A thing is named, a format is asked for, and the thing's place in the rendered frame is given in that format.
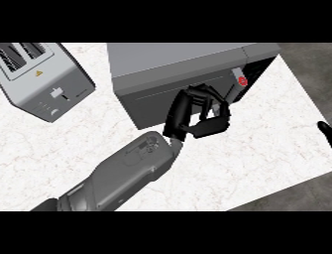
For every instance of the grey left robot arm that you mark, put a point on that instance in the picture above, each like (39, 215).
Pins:
(122, 172)

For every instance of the grey toaster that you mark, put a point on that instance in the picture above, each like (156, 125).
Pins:
(37, 77)

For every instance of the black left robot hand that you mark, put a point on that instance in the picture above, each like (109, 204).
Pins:
(178, 114)

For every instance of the grey microwave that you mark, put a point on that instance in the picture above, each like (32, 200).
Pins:
(184, 74)

